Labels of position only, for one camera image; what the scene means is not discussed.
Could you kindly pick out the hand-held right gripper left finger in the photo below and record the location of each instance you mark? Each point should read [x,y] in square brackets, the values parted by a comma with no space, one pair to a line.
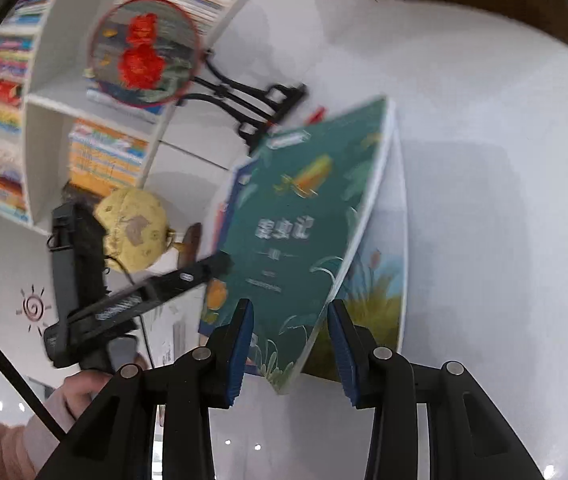
[236,360]

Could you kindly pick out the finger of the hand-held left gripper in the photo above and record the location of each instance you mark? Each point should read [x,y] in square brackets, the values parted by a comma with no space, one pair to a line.
[189,277]

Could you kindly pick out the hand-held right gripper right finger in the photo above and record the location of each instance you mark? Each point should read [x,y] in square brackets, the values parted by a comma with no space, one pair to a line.
[346,360]

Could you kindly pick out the teal tulip cover book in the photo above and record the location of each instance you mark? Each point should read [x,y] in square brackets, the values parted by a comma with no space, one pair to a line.
[289,240]

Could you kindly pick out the person's left forearm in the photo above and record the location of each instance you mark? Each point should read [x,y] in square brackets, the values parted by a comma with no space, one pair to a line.
[9,445]

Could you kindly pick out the row of orange spine books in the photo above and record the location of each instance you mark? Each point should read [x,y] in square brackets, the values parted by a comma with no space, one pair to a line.
[104,160]

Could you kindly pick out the row of colourful thin books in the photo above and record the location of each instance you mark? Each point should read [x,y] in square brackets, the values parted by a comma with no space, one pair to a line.
[6,185]
[11,75]

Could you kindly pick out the person's left hand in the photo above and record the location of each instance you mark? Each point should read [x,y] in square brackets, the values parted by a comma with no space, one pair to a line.
[84,392]

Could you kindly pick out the yellow antique globe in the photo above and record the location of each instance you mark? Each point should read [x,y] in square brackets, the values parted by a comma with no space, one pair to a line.
[129,225]

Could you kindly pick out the white bookshelf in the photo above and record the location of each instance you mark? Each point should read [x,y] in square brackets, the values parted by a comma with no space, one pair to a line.
[49,150]

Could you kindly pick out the red tassel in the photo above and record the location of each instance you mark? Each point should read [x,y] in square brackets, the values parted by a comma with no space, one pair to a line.
[316,115]

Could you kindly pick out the round embroidered flower fan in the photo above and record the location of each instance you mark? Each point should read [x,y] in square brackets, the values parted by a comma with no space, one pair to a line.
[139,60]

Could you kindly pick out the sun wall sticker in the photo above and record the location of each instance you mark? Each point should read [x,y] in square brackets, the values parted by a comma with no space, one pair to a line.
[34,307]

